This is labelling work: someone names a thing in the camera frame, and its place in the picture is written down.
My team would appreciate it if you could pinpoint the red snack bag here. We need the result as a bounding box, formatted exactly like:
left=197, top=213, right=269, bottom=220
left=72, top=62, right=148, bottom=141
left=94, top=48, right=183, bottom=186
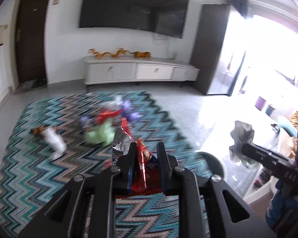
left=106, top=118, right=162, bottom=199

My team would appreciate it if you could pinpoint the silver wrapper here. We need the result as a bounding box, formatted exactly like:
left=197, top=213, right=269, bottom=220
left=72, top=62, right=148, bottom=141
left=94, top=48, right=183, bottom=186
left=229, top=120, right=258, bottom=169

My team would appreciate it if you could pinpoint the green paper trash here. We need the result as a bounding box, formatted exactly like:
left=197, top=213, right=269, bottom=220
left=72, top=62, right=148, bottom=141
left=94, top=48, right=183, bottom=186
left=84, top=123, right=116, bottom=146

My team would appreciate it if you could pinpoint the white round trash bin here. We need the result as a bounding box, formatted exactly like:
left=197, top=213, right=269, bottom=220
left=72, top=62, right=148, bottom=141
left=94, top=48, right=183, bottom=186
left=196, top=152, right=226, bottom=179

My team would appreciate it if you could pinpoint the teal sofa chair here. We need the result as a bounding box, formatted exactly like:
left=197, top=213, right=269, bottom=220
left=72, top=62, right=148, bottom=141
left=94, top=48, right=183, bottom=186
left=278, top=123, right=298, bottom=137

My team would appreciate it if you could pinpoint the teal small bucket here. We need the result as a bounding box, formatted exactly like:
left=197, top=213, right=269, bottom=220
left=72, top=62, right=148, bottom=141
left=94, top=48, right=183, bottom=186
left=265, top=104, right=275, bottom=117

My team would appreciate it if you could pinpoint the purple stool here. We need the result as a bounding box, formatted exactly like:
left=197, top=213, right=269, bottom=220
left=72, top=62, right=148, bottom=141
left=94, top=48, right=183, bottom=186
left=255, top=96, right=266, bottom=111

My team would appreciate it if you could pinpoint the teal zigzag blanket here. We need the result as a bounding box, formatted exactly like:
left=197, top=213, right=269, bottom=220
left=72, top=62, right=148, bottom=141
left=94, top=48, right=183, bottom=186
left=0, top=91, right=212, bottom=237

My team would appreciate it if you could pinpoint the white tv cabinet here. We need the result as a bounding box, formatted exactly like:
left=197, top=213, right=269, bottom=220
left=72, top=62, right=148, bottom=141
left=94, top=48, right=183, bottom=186
left=84, top=56, right=200, bottom=85

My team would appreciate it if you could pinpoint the golden tiger figurine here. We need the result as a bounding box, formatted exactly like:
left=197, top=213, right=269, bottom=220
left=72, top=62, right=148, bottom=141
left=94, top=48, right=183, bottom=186
left=131, top=51, right=151, bottom=59

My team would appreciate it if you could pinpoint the golden dragon figurine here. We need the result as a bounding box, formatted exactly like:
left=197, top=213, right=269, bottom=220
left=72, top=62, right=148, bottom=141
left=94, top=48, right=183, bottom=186
left=88, top=48, right=128, bottom=59

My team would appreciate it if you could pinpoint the grey tall wardrobe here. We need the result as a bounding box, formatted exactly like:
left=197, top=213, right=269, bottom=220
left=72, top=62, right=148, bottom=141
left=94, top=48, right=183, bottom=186
left=190, top=4, right=230, bottom=95

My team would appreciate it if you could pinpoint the dark brown entrance door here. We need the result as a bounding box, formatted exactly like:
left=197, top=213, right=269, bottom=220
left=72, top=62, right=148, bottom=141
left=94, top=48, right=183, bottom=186
left=15, top=0, right=49, bottom=86

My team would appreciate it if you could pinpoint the wall mounted black television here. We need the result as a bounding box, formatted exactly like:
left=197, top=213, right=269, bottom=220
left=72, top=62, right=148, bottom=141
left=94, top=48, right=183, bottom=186
left=79, top=0, right=189, bottom=39

